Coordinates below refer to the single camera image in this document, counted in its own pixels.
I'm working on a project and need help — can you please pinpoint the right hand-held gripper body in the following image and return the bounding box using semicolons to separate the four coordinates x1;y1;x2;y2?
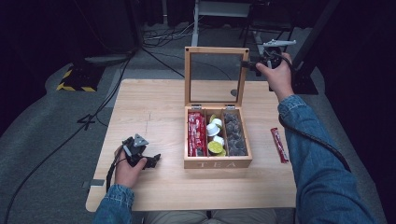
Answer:
259;39;297;70

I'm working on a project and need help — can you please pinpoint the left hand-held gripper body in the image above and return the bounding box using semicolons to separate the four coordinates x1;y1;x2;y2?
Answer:
121;133;150;168

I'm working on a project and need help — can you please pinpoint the wooden tea box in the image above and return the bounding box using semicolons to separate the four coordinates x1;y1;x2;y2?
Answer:
183;46;253;170

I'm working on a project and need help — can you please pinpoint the red stick sachet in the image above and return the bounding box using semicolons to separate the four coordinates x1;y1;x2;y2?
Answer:
270;127;290;164

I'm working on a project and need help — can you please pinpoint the person's right hand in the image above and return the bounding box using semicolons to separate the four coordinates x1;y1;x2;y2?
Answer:
255;52;295;103

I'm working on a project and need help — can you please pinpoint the person's left hand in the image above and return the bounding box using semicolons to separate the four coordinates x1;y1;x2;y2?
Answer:
114;146;149;189

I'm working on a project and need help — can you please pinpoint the black chair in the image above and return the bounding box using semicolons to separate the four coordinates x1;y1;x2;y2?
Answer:
238;0;295;66

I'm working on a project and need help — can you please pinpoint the yellow striped stand base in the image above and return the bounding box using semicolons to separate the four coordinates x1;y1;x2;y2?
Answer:
56;63;106;93
292;68;319;95

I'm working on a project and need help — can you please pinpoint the slanted black pole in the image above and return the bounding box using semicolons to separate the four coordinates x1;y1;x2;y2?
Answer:
290;0;342;70

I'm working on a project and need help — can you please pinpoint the pile of red sachets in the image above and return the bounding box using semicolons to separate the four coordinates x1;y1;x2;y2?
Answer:
187;111;208;158

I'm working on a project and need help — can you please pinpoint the pile of dark tea bags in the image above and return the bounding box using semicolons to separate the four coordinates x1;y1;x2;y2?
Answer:
223;111;249;157

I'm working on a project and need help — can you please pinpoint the left hand-held gripper cable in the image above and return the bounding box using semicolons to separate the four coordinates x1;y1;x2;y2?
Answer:
106;148;129;194

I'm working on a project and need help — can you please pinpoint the hand-held gripper cable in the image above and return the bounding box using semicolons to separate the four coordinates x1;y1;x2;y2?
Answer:
278;115;352;173
106;148;129;194

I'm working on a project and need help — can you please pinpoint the grey table bracket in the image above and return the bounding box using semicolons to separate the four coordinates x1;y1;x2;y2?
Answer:
81;178;106;189

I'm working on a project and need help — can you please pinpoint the white desk frame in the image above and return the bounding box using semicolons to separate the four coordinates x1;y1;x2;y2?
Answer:
190;0;269;58

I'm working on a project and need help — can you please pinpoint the long black floor cable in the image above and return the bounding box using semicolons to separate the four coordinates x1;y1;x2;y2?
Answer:
2;50;136;224

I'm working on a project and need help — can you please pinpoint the right hand-held gripper cable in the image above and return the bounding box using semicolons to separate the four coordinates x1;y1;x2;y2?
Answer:
278;115;352;173

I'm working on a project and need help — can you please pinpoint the thin black floor cable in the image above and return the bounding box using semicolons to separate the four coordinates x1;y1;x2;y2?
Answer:
141;46;233;81

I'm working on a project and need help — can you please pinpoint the bundle of floor cables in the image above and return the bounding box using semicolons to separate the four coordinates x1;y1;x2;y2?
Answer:
143;17;202;49

